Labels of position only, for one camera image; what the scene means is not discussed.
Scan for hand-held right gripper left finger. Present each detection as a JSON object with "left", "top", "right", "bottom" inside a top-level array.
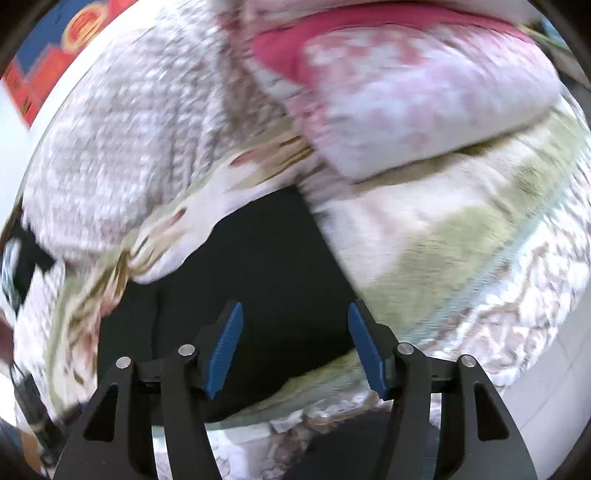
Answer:
[{"left": 54, "top": 301, "right": 245, "bottom": 480}]

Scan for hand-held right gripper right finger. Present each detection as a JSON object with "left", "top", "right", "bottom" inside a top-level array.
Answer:
[{"left": 347, "top": 300, "right": 539, "bottom": 480}]

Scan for black pants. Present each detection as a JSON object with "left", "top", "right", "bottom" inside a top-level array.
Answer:
[{"left": 95, "top": 187, "right": 370, "bottom": 423}]

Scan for cat print fleece blanket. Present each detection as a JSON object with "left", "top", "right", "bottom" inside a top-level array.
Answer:
[{"left": 46, "top": 106, "right": 591, "bottom": 432}]

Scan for grey floral quilted bedspread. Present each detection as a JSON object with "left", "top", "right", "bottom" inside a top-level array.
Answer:
[{"left": 14, "top": 0, "right": 591, "bottom": 480}]

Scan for pink floral comforter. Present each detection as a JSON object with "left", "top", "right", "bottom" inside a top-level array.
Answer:
[{"left": 240, "top": 0, "right": 561, "bottom": 182}]

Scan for red and blue wall poster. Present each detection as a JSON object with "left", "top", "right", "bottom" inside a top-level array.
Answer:
[{"left": 0, "top": 0, "right": 139, "bottom": 129}]

